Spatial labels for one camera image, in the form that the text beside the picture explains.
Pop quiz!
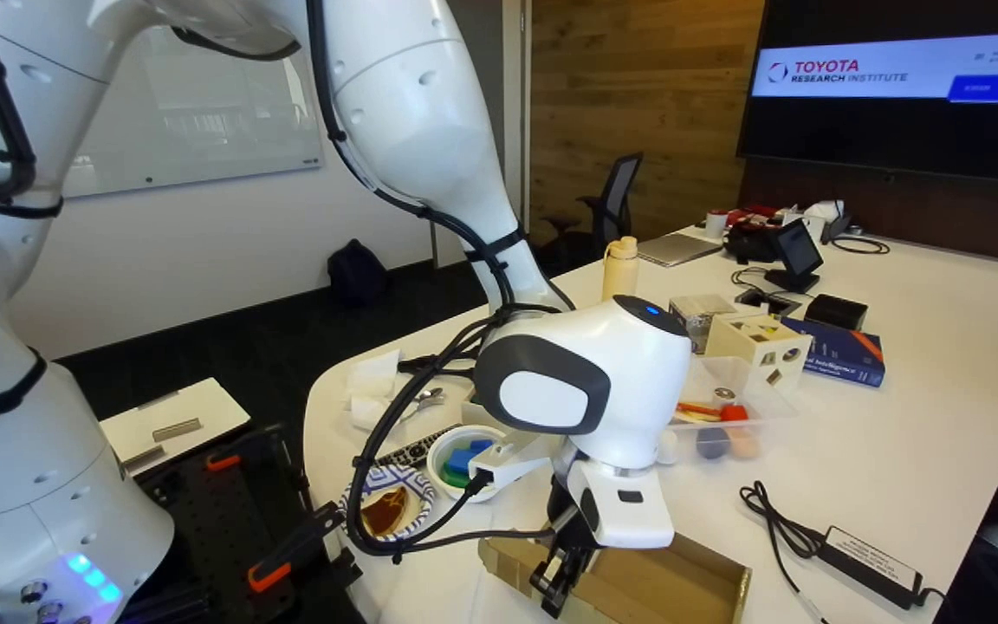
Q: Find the red and black clutter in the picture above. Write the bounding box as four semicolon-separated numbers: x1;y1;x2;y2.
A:
722;203;791;262

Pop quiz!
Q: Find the small black box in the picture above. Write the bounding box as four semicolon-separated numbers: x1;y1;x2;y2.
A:
805;290;874;331

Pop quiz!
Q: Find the brown toy steak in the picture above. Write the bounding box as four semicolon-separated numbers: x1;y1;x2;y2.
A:
359;487;416;538

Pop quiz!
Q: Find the beige wooden bottle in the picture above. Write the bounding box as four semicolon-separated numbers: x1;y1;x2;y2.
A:
601;232;641;303

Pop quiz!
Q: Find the black power adapter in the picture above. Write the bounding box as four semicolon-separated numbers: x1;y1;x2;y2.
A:
819;524;929;612

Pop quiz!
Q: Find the wall television screen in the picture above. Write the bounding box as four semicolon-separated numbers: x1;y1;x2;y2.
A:
738;0;998;183

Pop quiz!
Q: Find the small box of toy blocks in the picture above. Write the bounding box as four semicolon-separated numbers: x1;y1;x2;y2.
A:
657;391;768;466

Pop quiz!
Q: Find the blue toy block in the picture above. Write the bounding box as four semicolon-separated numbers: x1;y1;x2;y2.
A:
447;435;500;466

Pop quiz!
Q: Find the grey remote control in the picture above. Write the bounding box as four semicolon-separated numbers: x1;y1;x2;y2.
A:
387;428;443;472

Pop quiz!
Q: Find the wall whiteboard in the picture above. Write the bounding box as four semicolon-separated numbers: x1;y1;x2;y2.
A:
58;21;330;201

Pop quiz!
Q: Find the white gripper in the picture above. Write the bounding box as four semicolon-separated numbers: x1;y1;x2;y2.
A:
528;456;678;617

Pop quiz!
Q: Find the white panel on floor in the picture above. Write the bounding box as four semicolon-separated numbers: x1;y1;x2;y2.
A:
96;373;252;478

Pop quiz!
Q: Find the small black monitor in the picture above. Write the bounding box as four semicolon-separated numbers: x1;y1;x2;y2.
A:
767;218;828;295

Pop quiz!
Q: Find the black office chair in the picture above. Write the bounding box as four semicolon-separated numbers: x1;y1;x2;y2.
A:
577;152;644;253

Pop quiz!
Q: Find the black backpack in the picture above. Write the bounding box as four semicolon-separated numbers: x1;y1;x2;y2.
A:
327;236;390;307

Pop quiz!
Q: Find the black table clamp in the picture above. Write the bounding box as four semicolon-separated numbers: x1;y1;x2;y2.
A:
181;427;293;514
240;499;348;600

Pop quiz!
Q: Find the grey notebook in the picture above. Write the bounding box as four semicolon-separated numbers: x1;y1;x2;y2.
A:
634;227;723;270

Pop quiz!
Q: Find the wooden shape sorter box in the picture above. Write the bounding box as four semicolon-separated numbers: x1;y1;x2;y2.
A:
702;313;814;391

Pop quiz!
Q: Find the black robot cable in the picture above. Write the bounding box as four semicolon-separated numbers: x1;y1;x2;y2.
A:
303;0;577;562

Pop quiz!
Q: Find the crumpled white napkin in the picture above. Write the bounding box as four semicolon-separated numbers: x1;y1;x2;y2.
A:
342;354;409;428

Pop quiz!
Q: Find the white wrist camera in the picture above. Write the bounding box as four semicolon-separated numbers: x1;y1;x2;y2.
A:
468;435;560;487

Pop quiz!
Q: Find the blue cardboard box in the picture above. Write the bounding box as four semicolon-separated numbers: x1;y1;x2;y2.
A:
791;318;892;391

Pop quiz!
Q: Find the white bowl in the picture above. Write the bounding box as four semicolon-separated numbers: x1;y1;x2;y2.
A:
421;424;513;502

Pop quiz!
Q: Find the black adapter cable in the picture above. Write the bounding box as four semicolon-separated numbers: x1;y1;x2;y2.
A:
736;478;833;566

